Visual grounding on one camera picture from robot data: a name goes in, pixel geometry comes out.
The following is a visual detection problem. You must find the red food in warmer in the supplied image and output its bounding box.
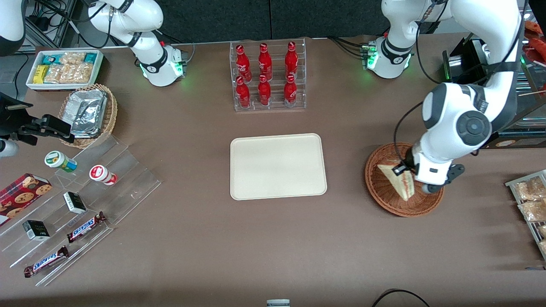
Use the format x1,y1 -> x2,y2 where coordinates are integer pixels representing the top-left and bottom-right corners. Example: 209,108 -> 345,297
525,20 -> 546,56

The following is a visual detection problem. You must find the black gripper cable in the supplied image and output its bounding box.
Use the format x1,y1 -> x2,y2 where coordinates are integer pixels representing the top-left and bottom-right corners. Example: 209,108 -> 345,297
393,101 -> 428,168

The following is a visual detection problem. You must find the Snickers bar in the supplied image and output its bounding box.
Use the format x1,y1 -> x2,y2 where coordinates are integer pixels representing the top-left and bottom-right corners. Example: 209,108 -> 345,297
24,246 -> 70,278
67,212 -> 107,243

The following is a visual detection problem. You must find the red cookie box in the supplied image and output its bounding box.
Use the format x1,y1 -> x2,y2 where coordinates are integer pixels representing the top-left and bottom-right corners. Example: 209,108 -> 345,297
0,173 -> 52,226

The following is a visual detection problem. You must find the green lid cup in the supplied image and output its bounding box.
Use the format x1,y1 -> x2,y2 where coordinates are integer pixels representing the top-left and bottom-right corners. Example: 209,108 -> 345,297
45,151 -> 78,173

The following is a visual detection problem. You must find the triangle sandwich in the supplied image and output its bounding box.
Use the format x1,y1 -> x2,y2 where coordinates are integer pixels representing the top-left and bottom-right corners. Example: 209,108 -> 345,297
378,161 -> 415,202

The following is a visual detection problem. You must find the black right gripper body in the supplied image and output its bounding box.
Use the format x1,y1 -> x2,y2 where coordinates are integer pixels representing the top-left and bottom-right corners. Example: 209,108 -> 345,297
0,93 -> 34,146

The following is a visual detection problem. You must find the small black box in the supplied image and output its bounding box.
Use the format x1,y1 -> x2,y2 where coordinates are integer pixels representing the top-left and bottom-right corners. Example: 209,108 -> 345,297
63,191 -> 87,214
23,220 -> 50,241

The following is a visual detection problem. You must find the black cable on table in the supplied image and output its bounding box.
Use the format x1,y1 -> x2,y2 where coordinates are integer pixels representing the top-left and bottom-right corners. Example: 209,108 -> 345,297
371,289 -> 431,307

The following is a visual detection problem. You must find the light wicker basket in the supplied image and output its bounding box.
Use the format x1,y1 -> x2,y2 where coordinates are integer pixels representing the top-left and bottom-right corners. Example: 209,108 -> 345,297
58,84 -> 118,149

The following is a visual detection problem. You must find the cream plastic tray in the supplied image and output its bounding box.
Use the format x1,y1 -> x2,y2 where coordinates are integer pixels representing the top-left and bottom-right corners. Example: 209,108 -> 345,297
230,133 -> 328,201

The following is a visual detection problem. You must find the white rectangular snack bin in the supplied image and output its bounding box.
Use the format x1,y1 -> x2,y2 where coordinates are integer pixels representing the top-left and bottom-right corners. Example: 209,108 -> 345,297
26,49 -> 104,92

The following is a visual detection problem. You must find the clear bag of nuts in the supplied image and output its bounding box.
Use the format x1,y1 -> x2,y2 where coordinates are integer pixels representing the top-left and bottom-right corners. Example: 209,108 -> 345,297
68,63 -> 93,84
44,64 -> 71,84
60,52 -> 86,65

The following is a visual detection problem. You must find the black food warmer machine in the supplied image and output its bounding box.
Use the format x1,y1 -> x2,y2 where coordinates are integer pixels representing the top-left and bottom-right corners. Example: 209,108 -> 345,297
442,19 -> 546,149

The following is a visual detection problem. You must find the clear acrylic stepped stand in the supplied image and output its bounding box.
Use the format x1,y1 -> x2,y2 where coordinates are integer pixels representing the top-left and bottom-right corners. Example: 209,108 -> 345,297
0,134 -> 162,287

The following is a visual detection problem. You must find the red lid cup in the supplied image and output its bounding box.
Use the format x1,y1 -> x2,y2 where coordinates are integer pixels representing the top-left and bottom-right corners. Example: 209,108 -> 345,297
89,165 -> 118,185

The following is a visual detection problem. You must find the metal wire rack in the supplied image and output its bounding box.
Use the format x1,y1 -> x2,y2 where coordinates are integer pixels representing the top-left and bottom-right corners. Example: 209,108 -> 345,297
505,170 -> 546,261

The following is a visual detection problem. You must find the aluminium frame structure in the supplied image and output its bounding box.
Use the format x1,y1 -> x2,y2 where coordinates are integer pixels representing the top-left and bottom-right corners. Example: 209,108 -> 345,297
25,0 -> 78,48

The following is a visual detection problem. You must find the clear acrylic bottle rack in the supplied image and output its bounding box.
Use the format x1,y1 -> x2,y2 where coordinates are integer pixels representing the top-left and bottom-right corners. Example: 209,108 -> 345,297
229,38 -> 307,112

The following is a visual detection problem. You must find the round brown wicker basket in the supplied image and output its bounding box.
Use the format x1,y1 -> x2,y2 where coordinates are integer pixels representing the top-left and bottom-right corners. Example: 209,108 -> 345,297
365,142 -> 445,217

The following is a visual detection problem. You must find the red cola bottle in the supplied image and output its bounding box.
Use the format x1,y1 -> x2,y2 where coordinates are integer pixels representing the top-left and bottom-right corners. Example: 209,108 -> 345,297
236,76 -> 251,108
258,43 -> 273,81
285,41 -> 298,79
258,75 -> 272,106
236,44 -> 252,81
284,74 -> 297,107

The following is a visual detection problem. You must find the black base cable bundle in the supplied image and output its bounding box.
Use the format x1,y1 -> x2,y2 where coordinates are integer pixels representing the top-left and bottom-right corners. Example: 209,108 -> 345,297
328,36 -> 368,58
156,31 -> 195,64

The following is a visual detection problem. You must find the silver foil pack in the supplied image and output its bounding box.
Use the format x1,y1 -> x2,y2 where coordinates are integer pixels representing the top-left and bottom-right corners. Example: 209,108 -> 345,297
66,89 -> 107,107
69,100 -> 107,138

